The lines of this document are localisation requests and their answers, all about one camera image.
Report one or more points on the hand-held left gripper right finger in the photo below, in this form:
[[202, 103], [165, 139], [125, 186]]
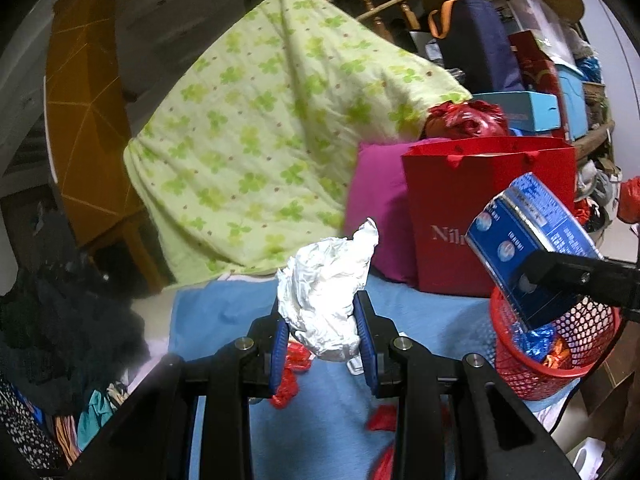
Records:
[[367, 355]]

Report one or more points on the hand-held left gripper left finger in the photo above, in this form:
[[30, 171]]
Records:
[[279, 355]]

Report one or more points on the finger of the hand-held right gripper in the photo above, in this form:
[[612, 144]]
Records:
[[575, 275]]

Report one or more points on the red mesh basket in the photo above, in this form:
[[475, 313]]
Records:
[[590, 340]]

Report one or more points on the blue printed carton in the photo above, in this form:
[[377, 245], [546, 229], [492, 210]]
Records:
[[530, 220]]

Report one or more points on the white paper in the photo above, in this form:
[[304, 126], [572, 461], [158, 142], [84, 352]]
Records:
[[325, 290]]

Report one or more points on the red plastic scrap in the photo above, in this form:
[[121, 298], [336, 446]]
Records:
[[385, 465], [382, 417]]

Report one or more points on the blue foil wrapper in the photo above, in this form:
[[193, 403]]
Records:
[[537, 340]]

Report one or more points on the light blue blanket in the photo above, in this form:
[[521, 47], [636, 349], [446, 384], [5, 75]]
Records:
[[330, 420]]

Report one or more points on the orange foil wrapper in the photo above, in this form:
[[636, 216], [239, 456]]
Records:
[[557, 357]]

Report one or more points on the red orange plastic bag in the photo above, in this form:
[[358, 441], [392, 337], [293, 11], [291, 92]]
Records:
[[630, 200]]

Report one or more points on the wooden shelf board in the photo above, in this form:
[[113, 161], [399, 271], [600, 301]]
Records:
[[595, 140]]

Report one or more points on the magenta pillow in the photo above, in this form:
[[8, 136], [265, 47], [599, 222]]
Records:
[[380, 210]]

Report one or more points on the red paper bag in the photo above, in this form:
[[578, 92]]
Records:
[[440, 195]]

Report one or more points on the teal cardboard box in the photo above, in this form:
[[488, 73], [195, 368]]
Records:
[[530, 107]]

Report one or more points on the crumpled red plastic bag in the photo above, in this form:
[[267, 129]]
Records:
[[465, 120]]

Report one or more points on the teal cloth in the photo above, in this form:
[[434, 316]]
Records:
[[95, 415]]

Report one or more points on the dark clothes pile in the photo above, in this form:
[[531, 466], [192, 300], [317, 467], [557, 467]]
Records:
[[60, 320]]

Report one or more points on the green floral blanket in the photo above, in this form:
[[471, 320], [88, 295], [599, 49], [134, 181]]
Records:
[[250, 135]]

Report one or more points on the black white spotted cloth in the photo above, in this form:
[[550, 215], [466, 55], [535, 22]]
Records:
[[25, 435]]

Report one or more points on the clear plastic container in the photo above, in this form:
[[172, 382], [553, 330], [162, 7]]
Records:
[[530, 7]]

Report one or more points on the orange wooden cabinet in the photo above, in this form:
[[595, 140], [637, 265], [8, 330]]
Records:
[[85, 110]]

